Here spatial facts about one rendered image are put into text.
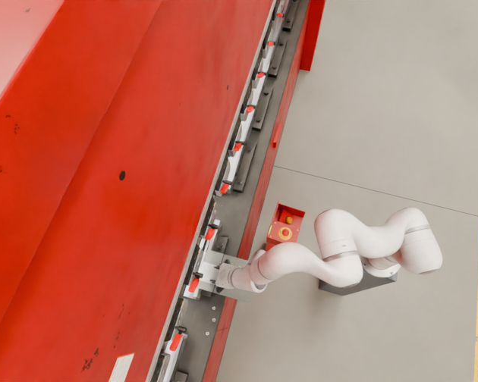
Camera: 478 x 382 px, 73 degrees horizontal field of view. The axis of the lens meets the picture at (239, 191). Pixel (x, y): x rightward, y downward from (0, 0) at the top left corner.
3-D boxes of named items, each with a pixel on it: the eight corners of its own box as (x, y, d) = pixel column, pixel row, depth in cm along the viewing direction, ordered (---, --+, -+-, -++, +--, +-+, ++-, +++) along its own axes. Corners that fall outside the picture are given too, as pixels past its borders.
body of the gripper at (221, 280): (233, 263, 134) (218, 261, 143) (226, 287, 131) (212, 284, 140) (246, 268, 138) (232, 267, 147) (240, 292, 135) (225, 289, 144)
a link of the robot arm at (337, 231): (415, 255, 121) (398, 214, 127) (446, 245, 112) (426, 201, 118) (316, 269, 96) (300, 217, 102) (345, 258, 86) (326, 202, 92)
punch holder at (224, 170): (221, 198, 145) (217, 183, 130) (203, 193, 146) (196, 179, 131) (231, 168, 150) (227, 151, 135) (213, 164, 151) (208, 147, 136)
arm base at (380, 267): (403, 242, 151) (421, 233, 133) (397, 283, 144) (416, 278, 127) (361, 231, 154) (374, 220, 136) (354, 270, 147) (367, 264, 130)
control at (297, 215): (292, 251, 186) (296, 244, 169) (265, 242, 189) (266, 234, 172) (302, 219, 192) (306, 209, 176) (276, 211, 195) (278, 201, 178)
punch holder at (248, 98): (245, 123, 159) (243, 102, 143) (228, 120, 160) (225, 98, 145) (253, 98, 164) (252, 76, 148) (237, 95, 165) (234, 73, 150)
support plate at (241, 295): (250, 303, 145) (250, 303, 145) (195, 287, 149) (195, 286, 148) (260, 264, 152) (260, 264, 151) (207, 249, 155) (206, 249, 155)
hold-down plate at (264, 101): (260, 131, 191) (260, 129, 188) (251, 129, 192) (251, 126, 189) (272, 91, 201) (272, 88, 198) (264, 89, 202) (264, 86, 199)
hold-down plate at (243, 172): (242, 192, 178) (242, 191, 175) (233, 190, 178) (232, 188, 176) (256, 145, 188) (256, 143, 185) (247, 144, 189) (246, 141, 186)
